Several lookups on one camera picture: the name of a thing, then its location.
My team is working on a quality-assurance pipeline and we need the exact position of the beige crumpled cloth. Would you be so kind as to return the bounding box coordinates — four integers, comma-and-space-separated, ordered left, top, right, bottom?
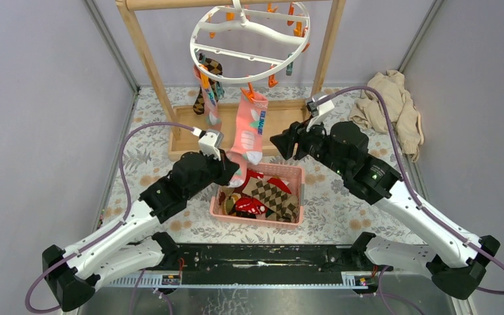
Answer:
349, 70, 425, 162

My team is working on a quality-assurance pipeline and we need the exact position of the pink sock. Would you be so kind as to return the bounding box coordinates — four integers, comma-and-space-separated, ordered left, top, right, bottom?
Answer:
226, 92, 268, 188
193, 65, 222, 131

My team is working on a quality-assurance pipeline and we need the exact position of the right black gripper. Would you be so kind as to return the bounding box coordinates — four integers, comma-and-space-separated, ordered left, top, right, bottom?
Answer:
269, 114, 348, 177

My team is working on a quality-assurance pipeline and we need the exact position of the white round clip hanger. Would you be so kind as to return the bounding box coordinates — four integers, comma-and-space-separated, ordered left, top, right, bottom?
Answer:
190, 1, 311, 87

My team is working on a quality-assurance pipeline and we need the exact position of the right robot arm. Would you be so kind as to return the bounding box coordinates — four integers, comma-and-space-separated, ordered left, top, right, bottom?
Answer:
270, 121, 490, 300

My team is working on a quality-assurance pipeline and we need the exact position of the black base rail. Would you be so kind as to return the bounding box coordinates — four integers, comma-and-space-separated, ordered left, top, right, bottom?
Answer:
152, 243, 375, 286

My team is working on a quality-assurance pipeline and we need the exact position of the plain red sock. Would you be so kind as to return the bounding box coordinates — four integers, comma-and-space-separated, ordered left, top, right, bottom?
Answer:
247, 169, 291, 194

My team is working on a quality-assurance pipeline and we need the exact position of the red white patterned sock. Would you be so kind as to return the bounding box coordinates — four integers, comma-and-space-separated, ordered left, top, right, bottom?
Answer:
234, 197, 268, 215

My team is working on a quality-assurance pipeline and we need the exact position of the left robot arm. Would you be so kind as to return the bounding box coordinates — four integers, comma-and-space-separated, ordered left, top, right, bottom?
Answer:
42, 152, 239, 312

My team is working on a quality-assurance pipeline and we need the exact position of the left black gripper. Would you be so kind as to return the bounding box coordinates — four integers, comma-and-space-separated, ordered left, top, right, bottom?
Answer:
184, 148, 240, 201

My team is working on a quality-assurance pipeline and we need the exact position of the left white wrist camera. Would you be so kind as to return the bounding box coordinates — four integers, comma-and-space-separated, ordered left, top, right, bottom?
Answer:
192, 127, 224, 161

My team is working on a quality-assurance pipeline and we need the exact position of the brown beige argyle sock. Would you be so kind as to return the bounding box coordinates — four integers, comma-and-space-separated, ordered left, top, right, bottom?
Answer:
192, 54, 224, 116

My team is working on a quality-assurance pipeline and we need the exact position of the floral table mat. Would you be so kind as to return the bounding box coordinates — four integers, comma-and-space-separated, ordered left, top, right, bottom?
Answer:
98, 85, 429, 245

